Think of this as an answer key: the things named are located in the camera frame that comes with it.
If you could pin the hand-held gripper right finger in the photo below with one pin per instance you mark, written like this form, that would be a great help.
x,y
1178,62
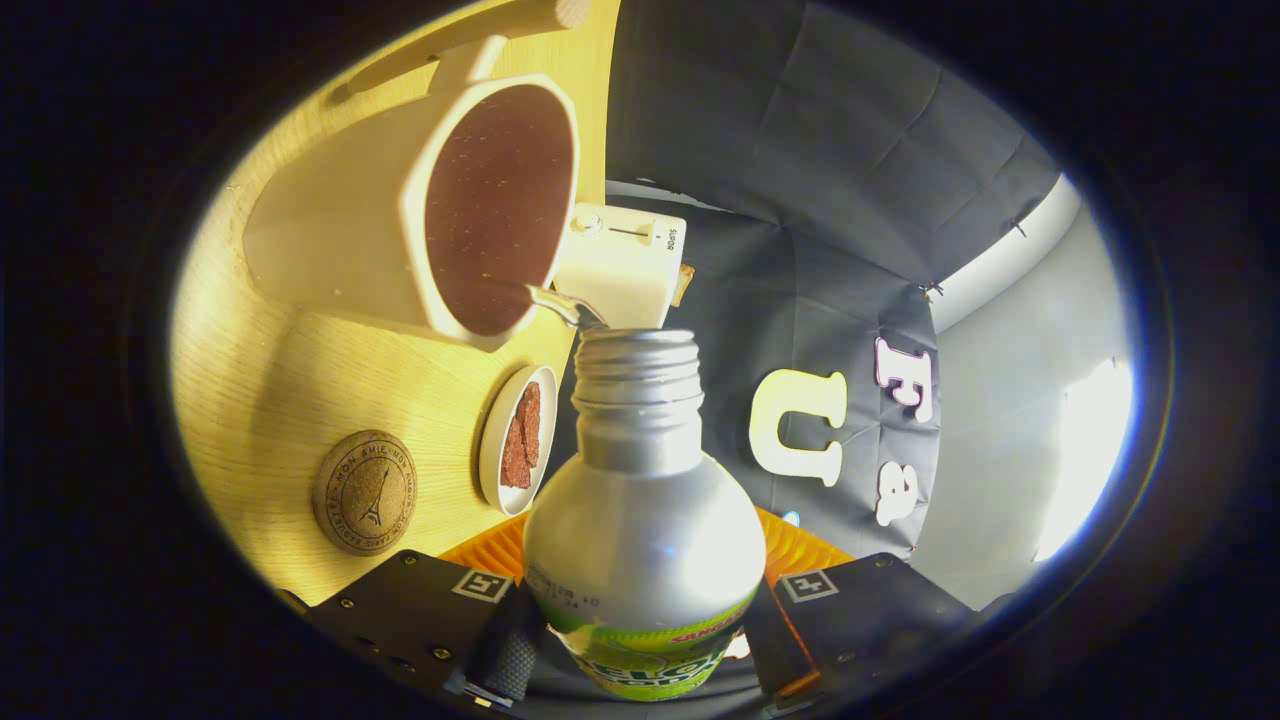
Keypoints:
x,y
880,605

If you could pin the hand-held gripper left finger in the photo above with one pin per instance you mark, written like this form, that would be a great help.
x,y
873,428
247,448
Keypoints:
x,y
400,610

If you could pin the round cork coaster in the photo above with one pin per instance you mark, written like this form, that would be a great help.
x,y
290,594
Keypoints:
x,y
365,493

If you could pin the silver bottle with green label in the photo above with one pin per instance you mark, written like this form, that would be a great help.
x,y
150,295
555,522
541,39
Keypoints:
x,y
640,540

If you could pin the clear juice stream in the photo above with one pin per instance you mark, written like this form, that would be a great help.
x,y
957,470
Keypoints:
x,y
560,303

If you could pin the red dried meat strip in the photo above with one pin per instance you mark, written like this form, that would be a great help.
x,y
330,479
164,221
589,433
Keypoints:
x,y
514,460
531,420

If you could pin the white round plate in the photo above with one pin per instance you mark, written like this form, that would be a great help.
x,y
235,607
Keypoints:
x,y
495,440

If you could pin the wooden table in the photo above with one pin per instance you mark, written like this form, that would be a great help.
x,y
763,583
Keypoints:
x,y
300,400

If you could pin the toast slice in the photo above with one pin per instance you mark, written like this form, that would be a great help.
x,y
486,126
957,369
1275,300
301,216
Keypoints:
x,y
683,285

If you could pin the cream toaster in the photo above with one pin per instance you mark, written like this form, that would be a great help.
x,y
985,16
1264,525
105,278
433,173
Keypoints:
x,y
620,270

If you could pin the black backdrop cloth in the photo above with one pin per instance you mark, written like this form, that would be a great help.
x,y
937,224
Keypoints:
x,y
800,200

